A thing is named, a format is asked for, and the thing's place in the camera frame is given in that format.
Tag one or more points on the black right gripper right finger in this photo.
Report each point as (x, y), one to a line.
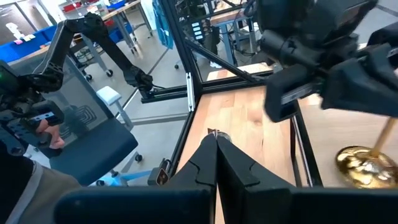
(295, 207)

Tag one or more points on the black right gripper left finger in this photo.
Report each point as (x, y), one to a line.
(133, 205)

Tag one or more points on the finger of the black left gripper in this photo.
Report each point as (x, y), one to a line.
(280, 84)
(363, 84)

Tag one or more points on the gold candlestick holder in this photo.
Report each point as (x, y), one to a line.
(363, 168)

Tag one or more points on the wooden workbench table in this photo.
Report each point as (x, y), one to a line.
(121, 12)
(230, 18)

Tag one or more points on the person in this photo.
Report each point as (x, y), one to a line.
(46, 193)

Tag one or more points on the black box with white labels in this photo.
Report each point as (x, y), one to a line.
(197, 31)

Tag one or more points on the person's hand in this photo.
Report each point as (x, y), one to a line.
(51, 133)

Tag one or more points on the blue cloth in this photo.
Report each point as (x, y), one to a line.
(163, 21)

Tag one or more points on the blue storage bin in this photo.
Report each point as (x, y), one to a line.
(25, 46)

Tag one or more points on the small black camera box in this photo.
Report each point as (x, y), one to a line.
(161, 175)

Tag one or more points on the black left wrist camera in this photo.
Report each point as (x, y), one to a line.
(342, 18)

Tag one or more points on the wooden shelf riser black frame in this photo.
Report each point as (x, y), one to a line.
(329, 140)

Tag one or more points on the dark office chair white frame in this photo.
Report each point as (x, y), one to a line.
(93, 149)

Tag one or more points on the black aluminium cell frame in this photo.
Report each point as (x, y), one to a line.
(183, 46)

